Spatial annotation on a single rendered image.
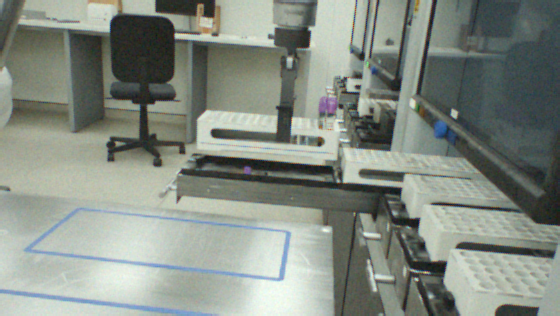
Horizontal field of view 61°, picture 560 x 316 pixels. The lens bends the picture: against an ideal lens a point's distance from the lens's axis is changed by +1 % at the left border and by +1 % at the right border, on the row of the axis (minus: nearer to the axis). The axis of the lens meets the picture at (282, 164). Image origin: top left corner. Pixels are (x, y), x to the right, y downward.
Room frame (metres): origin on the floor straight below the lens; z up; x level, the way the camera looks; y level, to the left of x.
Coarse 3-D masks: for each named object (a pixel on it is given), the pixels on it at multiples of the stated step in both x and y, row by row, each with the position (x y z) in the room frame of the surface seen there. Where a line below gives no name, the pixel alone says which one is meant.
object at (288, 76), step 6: (294, 60) 0.92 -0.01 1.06; (294, 66) 0.92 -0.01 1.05; (282, 72) 0.92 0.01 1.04; (288, 72) 0.92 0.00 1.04; (294, 72) 0.92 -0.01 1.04; (282, 78) 0.91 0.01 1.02; (288, 78) 0.91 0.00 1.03; (294, 78) 0.91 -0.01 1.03; (282, 84) 0.91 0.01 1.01; (288, 84) 0.91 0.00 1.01; (282, 90) 0.91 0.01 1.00; (288, 90) 0.91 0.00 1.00; (282, 96) 0.91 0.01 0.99; (288, 96) 0.91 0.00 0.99; (282, 108) 0.90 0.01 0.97; (288, 108) 0.90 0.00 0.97
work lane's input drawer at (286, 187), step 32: (192, 160) 0.99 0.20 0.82; (224, 160) 1.04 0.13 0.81; (256, 160) 1.04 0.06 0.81; (160, 192) 0.94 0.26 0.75; (192, 192) 0.92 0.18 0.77; (224, 192) 0.92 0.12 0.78; (256, 192) 0.92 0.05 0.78; (288, 192) 0.92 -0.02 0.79; (320, 192) 0.91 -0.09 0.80; (352, 192) 0.91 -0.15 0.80; (384, 192) 0.92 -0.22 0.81
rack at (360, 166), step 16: (352, 160) 0.94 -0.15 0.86; (368, 160) 0.95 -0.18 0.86; (384, 160) 0.95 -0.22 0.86; (400, 160) 0.96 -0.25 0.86; (416, 160) 0.98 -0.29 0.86; (432, 160) 0.98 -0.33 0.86; (448, 160) 1.00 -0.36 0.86; (464, 160) 1.01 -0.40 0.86; (352, 176) 0.93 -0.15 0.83; (368, 176) 1.01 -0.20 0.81; (384, 176) 1.02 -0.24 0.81; (400, 176) 1.02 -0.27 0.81; (432, 176) 1.00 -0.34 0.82; (448, 176) 1.00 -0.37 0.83; (464, 176) 0.92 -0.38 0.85; (480, 176) 0.92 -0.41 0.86
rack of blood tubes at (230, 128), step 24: (216, 120) 0.96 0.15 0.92; (240, 120) 0.98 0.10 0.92; (264, 120) 0.99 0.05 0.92; (312, 120) 1.03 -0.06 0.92; (216, 144) 0.94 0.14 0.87; (240, 144) 0.94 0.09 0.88; (264, 144) 0.94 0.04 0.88; (288, 144) 0.94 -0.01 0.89; (312, 144) 0.96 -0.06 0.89; (336, 144) 0.93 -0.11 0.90
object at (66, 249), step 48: (0, 192) 0.73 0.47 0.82; (0, 240) 0.57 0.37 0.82; (48, 240) 0.58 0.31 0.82; (96, 240) 0.59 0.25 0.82; (144, 240) 0.60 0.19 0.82; (192, 240) 0.61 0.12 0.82; (240, 240) 0.63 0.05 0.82; (288, 240) 0.64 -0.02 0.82; (0, 288) 0.46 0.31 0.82; (48, 288) 0.47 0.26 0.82; (96, 288) 0.48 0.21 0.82; (144, 288) 0.48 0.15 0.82; (192, 288) 0.49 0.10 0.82; (240, 288) 0.50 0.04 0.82; (288, 288) 0.51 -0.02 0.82
